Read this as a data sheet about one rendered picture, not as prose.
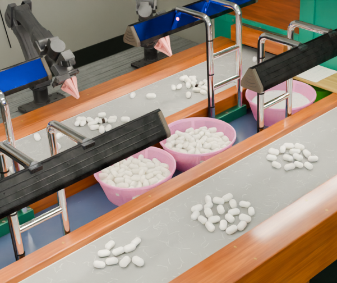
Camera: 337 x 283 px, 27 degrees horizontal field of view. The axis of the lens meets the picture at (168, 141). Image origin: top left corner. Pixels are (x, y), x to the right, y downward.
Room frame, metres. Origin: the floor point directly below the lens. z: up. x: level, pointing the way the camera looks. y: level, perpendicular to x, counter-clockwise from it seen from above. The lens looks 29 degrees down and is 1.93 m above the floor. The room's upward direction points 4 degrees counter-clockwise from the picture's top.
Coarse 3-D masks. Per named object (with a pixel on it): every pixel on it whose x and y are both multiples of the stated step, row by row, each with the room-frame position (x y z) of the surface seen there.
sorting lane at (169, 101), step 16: (224, 64) 2.79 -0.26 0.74; (256, 64) 2.76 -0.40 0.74; (160, 80) 2.66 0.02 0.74; (176, 80) 2.65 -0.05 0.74; (128, 96) 2.53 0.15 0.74; (144, 96) 2.52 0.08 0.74; (160, 96) 2.51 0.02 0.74; (176, 96) 2.50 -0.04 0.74; (192, 96) 2.49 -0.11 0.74; (96, 112) 2.40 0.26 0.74; (112, 112) 2.39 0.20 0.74; (128, 112) 2.38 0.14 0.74; (144, 112) 2.38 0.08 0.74; (80, 128) 2.28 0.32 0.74; (112, 128) 2.27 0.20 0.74; (16, 144) 2.19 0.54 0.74; (32, 144) 2.18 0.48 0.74; (64, 144) 2.17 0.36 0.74
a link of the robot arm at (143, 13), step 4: (136, 0) 2.80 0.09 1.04; (156, 0) 2.80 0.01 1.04; (136, 4) 2.78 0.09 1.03; (140, 4) 2.70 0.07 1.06; (144, 4) 2.70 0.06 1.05; (148, 4) 2.69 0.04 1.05; (156, 4) 2.78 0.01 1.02; (136, 8) 2.77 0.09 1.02; (140, 8) 2.68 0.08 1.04; (144, 8) 2.68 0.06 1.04; (148, 8) 2.68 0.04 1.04; (152, 8) 2.76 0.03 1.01; (156, 8) 2.80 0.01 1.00; (136, 12) 2.78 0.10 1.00; (140, 12) 2.67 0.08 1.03; (144, 12) 2.67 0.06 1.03; (148, 12) 2.67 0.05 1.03; (152, 12) 2.69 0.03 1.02; (140, 16) 2.67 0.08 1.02; (144, 16) 2.66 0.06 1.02; (148, 16) 2.66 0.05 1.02; (152, 16) 2.70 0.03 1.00; (140, 20) 2.71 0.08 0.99
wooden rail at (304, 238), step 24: (312, 192) 1.73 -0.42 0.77; (336, 192) 1.72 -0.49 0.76; (288, 216) 1.62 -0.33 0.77; (312, 216) 1.61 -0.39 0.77; (336, 216) 1.63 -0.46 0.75; (240, 240) 1.52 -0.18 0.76; (264, 240) 1.52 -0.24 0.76; (288, 240) 1.51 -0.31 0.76; (312, 240) 1.56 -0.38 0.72; (336, 240) 1.63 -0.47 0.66; (216, 264) 1.43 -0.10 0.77; (240, 264) 1.42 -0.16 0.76; (264, 264) 1.43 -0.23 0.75; (288, 264) 1.49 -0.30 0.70; (312, 264) 1.56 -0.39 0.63
